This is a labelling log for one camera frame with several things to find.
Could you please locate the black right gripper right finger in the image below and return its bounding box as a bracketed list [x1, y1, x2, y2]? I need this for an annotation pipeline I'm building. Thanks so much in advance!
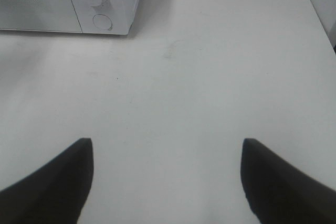
[240, 138, 335, 223]

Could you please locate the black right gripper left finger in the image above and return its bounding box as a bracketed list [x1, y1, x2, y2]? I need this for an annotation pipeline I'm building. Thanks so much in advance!
[1, 138, 94, 223]

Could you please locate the white round door button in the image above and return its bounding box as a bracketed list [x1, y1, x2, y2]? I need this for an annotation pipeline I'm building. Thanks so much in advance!
[92, 14, 113, 30]

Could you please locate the white microwave door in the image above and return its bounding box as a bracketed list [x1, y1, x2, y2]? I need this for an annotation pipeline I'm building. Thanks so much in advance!
[1, 0, 82, 33]

